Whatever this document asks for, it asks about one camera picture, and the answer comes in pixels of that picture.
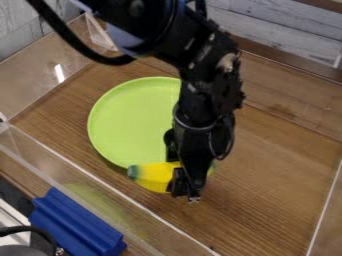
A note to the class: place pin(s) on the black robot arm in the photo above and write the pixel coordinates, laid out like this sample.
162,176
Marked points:
172,31

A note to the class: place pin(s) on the blue plastic clamp block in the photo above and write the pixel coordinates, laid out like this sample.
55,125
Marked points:
79,231

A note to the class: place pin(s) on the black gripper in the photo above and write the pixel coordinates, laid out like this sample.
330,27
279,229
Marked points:
196,145

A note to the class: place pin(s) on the clear acrylic front wall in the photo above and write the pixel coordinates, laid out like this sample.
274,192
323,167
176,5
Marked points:
69,193

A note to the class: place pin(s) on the green round plate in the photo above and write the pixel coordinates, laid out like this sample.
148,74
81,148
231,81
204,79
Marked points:
129,118

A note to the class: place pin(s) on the yellow toy banana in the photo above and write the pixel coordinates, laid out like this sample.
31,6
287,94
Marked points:
154,176

